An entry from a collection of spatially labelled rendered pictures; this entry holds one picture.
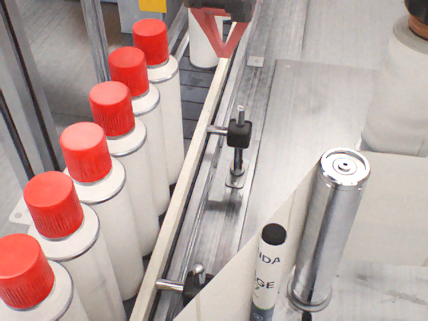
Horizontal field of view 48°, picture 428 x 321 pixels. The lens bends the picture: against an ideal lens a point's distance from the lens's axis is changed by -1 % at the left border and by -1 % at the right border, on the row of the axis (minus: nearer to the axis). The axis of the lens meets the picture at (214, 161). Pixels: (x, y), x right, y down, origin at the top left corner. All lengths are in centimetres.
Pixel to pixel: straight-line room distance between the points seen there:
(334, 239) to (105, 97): 22
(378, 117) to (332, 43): 39
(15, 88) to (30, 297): 26
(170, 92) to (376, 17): 65
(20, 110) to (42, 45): 46
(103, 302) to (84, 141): 14
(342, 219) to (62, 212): 21
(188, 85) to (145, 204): 31
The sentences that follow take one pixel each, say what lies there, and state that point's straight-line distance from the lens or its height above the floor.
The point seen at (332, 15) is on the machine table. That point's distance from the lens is 105.
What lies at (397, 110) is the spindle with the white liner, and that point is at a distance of 56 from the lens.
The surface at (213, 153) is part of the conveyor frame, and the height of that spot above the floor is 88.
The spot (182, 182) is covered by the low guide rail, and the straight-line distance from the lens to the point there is 54.
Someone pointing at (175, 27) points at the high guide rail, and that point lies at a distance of 72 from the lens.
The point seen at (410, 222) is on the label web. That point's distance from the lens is 45.
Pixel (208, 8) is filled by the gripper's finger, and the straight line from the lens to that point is 51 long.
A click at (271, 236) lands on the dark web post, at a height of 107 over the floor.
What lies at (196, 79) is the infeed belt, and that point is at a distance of 75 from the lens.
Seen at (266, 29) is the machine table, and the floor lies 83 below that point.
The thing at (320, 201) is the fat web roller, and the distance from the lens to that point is 37.
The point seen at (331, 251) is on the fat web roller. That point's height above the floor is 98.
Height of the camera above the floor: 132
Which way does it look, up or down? 46 degrees down
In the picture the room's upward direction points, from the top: straight up
